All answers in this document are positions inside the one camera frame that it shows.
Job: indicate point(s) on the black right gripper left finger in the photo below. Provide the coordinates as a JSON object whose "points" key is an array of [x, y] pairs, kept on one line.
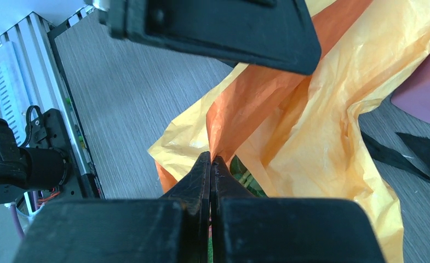
{"points": [[171, 228]]}

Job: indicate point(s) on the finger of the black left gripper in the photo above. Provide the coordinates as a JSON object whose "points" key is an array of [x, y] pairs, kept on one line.
{"points": [[275, 34]]}

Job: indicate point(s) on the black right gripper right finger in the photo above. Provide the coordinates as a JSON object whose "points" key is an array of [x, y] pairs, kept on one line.
{"points": [[261, 229]]}

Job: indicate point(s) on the orange flower bouquet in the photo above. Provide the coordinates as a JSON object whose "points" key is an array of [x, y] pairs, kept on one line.
{"points": [[299, 135]]}

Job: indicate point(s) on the black printed ribbon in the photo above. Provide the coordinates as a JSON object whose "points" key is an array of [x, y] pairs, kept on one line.
{"points": [[419, 146]]}

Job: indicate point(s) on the pink metronome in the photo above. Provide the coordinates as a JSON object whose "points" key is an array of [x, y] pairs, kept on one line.
{"points": [[413, 95]]}

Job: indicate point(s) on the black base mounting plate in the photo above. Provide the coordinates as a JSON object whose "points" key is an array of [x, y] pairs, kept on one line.
{"points": [[50, 90]]}

